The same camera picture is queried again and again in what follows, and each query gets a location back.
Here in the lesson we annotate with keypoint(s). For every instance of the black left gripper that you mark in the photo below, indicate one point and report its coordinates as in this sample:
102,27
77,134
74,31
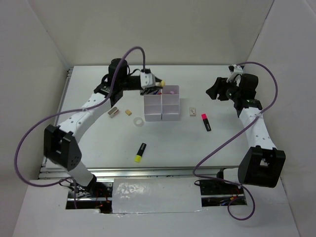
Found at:
147,89

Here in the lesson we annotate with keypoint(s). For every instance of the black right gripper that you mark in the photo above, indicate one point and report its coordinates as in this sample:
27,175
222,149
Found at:
219,87

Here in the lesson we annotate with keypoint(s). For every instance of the black pink highlighter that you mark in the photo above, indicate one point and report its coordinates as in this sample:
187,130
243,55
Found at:
206,122

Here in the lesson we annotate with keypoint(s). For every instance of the beige white eraser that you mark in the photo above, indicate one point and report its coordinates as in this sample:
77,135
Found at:
192,111

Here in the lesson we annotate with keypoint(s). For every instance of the black yellow highlighter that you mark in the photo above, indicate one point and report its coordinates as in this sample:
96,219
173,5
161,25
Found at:
140,152

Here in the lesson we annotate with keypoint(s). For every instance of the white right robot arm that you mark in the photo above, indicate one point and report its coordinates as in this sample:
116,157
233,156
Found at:
263,162

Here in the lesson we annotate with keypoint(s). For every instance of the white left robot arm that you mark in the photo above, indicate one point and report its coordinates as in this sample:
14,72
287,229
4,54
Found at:
61,142

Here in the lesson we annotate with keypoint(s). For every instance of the white left organizer container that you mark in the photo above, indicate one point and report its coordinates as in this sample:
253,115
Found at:
152,108

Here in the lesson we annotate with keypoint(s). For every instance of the white organizer container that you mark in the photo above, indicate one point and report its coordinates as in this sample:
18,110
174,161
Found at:
152,108
170,103

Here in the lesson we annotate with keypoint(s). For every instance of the white right organizer container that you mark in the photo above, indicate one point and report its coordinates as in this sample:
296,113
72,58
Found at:
170,103

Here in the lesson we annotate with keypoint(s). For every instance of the clear tape roll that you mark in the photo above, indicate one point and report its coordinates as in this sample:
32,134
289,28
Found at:
138,122

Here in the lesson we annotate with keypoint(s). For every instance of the pink white stapler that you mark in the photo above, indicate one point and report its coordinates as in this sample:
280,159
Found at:
113,111

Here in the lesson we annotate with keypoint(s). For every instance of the white foil-taped panel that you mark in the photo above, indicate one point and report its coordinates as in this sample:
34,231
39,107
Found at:
155,195

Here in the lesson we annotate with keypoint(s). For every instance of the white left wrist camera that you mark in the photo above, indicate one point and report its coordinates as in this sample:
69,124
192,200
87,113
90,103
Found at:
147,79

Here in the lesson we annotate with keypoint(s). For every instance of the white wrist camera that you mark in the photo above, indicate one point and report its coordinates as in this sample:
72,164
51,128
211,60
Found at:
147,79
236,71

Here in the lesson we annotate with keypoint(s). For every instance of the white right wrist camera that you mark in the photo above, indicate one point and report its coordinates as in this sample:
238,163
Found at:
236,71

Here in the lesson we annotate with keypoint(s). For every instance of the aluminium frame rail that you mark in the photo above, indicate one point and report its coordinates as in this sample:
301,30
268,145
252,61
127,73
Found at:
134,172

